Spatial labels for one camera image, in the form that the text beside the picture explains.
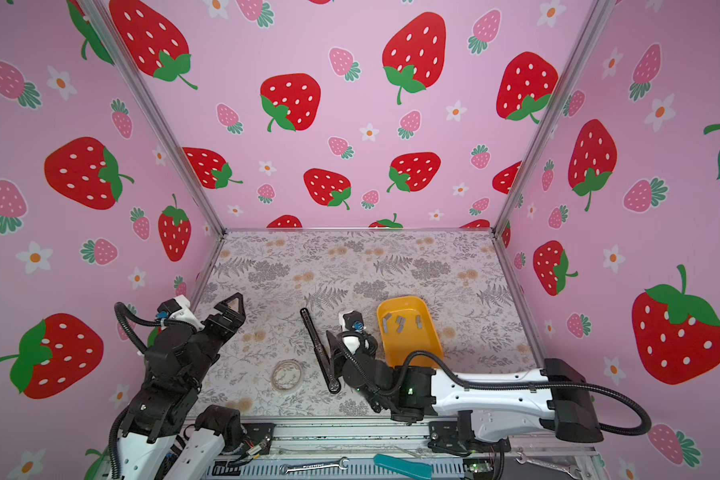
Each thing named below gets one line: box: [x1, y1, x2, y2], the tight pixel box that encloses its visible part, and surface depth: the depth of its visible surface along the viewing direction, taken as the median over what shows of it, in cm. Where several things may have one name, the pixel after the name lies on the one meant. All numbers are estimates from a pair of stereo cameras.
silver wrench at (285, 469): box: [279, 456, 350, 475], surface depth 72 cm
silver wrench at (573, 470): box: [516, 453, 582, 480], surface depth 71 cm
